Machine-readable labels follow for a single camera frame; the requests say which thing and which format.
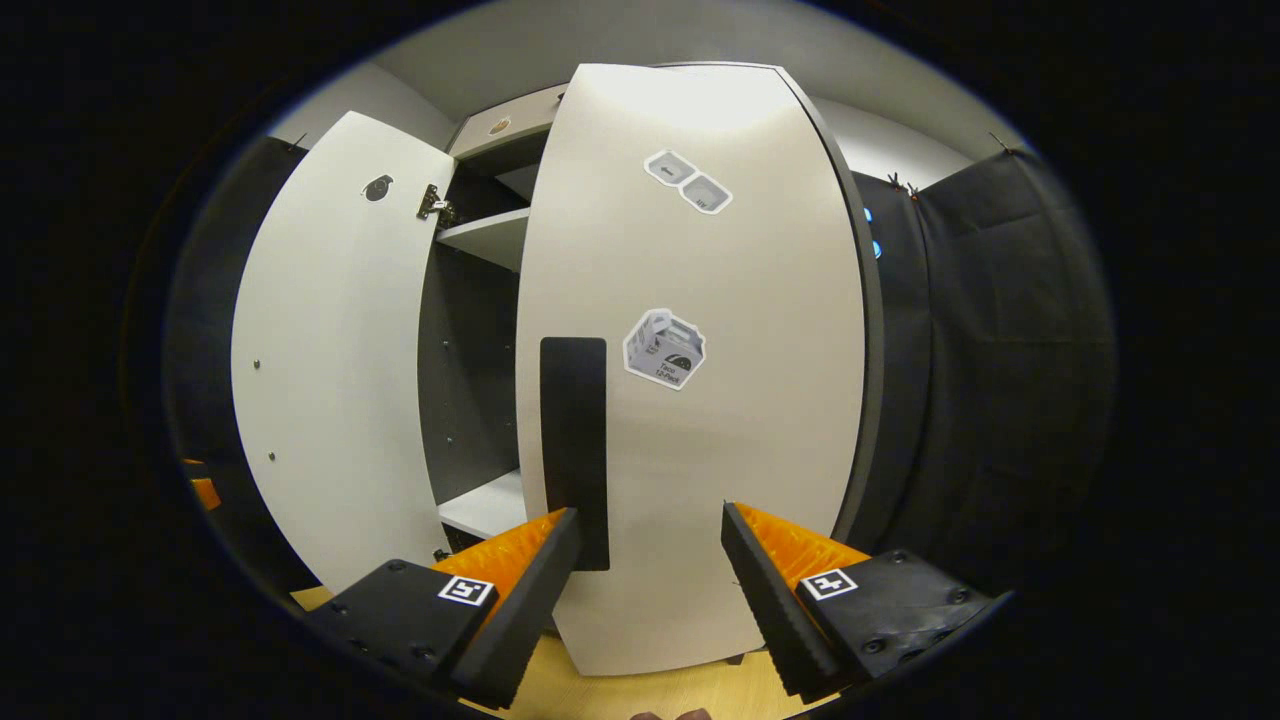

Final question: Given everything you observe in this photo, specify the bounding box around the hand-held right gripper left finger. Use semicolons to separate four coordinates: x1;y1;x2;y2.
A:
305;507;581;711

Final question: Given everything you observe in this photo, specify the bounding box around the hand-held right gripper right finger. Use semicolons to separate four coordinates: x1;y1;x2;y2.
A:
720;502;1011;701

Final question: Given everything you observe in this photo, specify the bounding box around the white cabinet door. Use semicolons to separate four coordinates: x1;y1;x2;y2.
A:
515;63;866;678
230;110;458;593

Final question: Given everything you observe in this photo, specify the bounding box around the white cabinet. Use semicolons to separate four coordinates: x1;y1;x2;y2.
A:
418;62;888;561

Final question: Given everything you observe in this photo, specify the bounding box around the white cabinet shelf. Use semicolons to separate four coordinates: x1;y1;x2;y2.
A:
438;468;529;541
437;207;531;273

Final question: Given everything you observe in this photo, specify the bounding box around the white cabinet drawer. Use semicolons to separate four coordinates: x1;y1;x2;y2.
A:
447;85;569;161

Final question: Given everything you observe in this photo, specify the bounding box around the black backdrop cloth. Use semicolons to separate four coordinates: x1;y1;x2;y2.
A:
165;135;1116;601

